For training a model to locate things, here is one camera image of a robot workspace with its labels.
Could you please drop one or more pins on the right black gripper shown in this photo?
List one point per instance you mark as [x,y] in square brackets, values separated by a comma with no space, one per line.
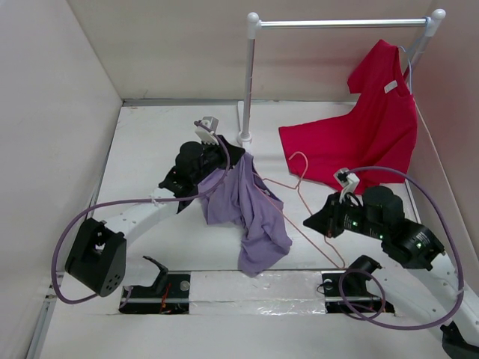
[322,221]

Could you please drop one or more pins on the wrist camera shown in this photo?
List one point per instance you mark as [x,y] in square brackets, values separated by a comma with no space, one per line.
[348,181]
[206,130]

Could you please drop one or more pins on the white clothes rack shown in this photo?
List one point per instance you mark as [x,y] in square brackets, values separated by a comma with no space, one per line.
[430,24]

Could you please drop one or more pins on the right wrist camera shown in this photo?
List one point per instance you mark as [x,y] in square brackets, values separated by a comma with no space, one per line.
[348,181]

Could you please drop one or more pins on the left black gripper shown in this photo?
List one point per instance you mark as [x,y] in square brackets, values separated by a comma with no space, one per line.
[236,152]

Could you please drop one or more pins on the purple t shirt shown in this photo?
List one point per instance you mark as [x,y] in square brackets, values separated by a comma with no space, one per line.
[243,199]

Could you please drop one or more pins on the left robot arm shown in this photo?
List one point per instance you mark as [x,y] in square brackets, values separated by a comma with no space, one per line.
[98,256]

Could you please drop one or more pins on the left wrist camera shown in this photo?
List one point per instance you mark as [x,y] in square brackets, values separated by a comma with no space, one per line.
[206,130]

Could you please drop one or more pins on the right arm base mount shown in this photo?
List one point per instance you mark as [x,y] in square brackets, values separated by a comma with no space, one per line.
[355,289]

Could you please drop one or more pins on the blue wire hanger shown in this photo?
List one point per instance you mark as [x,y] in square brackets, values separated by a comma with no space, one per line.
[409,69]

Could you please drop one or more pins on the red t shirt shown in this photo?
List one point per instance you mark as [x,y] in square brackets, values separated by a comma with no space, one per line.
[380,130]

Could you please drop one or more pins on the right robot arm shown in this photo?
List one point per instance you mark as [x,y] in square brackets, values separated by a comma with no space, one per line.
[379,215]

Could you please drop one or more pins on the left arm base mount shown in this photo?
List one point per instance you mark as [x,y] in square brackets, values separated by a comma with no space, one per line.
[150,288]

